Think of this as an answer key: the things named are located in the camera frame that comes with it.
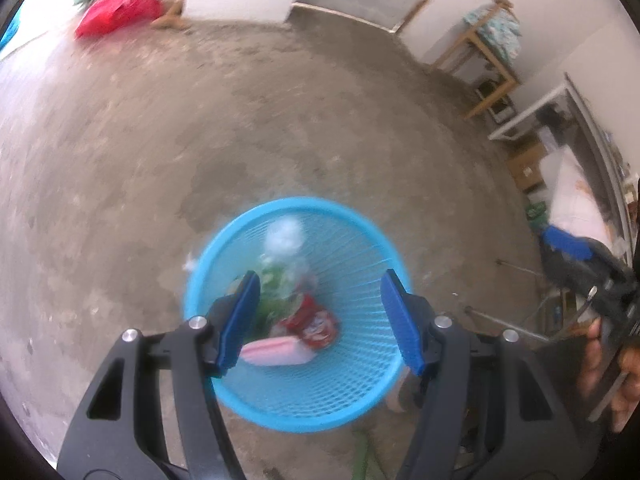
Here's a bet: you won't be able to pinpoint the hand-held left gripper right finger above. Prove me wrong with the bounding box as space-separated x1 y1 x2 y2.
380 269 583 480

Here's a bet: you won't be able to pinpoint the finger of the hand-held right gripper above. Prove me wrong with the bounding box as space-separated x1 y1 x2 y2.
541 225 640 303

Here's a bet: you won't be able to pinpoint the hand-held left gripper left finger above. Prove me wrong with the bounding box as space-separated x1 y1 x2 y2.
56 270 262 480

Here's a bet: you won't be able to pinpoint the pink sponge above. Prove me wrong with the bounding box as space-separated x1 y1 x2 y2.
239 335 317 367

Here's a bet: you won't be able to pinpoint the green plastic bottle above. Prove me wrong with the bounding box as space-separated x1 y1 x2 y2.
227 215 321 341

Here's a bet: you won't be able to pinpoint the red snack packet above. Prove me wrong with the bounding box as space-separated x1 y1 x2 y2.
270 292 341 351

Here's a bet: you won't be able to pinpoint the blue plastic basket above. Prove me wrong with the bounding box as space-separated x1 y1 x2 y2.
184 196 413 433

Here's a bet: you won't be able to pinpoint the person's right hand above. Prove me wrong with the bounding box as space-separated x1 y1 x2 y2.
577 317 640 433

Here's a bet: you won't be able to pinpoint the green printed carton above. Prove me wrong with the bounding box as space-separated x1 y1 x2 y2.
525 200 551 233

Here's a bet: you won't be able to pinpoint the tan shoe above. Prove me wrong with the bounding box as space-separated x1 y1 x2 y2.
386 367 426 413

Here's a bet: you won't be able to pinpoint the small cardboard box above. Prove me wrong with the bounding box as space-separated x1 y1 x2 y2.
507 137 548 193

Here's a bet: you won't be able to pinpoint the metal table legs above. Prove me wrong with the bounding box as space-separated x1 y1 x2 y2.
465 257 596 346

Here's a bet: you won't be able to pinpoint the green stool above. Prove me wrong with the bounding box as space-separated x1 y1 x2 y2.
350 425 381 480

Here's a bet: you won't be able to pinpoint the white metal table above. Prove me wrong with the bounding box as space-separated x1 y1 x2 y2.
487 72 636 261

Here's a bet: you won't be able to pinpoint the small toaster oven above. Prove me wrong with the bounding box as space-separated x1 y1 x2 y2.
477 80 516 123

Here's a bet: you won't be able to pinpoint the floral cushion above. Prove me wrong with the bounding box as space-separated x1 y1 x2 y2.
462 2 521 61

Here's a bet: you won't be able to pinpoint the red plastic bag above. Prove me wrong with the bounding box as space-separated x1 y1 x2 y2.
75 0 163 38

